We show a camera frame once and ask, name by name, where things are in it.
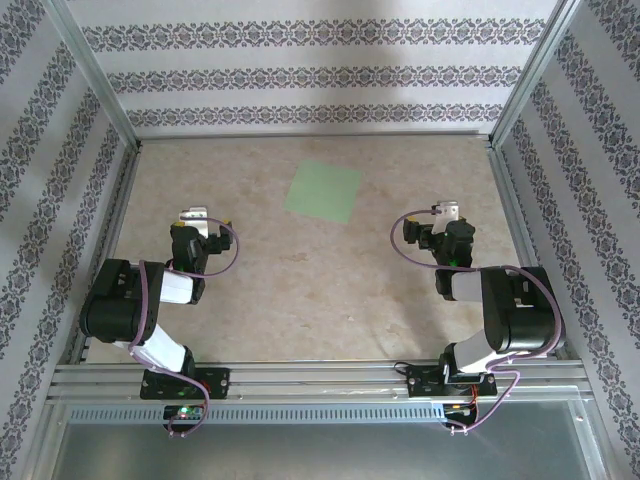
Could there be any green paper sheet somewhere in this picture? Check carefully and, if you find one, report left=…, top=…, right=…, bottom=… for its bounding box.
left=283, top=159, right=364, bottom=224

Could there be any grey sheet metal panel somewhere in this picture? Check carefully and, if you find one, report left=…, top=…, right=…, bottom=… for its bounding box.
left=34, top=399, right=611, bottom=480

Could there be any controller board with green light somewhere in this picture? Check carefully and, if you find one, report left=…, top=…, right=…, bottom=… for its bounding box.
left=163, top=405, right=205, bottom=421

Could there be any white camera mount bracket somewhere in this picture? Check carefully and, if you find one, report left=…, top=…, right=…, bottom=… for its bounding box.
left=431, top=200, right=462, bottom=222
left=178, top=205, right=212, bottom=239

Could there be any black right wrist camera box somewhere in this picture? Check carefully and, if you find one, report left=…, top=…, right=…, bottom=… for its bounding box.
left=402, top=215, right=427, bottom=247

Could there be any purple cable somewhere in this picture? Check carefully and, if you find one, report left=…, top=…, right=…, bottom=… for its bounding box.
left=127, top=217, right=240, bottom=439
left=391, top=209, right=565, bottom=434

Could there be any aluminium side rail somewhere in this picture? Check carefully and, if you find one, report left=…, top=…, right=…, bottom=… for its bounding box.
left=487, top=139, right=571, bottom=362
left=69, top=142, right=144, bottom=366

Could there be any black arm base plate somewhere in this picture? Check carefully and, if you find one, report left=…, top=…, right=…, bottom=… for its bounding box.
left=139, top=367, right=232, bottom=401
left=405, top=363, right=497, bottom=400

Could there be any aluminium frame post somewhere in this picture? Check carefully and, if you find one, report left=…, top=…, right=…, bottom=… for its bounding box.
left=488, top=0, right=586, bottom=149
left=42, top=0, right=144, bottom=151

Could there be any thin aluminium rail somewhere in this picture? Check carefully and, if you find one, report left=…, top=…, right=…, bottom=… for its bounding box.
left=135, top=130, right=496, bottom=143

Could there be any wide aluminium mounting rail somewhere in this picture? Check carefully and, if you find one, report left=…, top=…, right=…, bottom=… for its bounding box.
left=47, top=362, right=595, bottom=404

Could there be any slotted grey cable duct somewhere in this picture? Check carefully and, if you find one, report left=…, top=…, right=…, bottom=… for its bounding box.
left=67, top=403, right=447, bottom=426

